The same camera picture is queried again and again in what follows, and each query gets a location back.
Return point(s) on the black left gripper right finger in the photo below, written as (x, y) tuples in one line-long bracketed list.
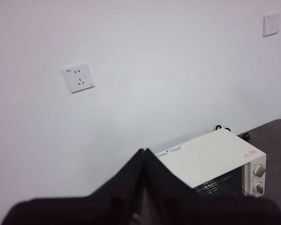
[(201, 211)]

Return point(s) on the white wall socket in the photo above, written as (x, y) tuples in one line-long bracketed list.
[(271, 24), (79, 77)]

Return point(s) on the cream white toaster oven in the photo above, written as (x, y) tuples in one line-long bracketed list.
[(206, 154)]

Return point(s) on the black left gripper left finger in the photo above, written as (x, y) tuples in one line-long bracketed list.
[(84, 211)]

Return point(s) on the beige oven knob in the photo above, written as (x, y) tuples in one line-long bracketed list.
[(259, 170), (258, 187)]

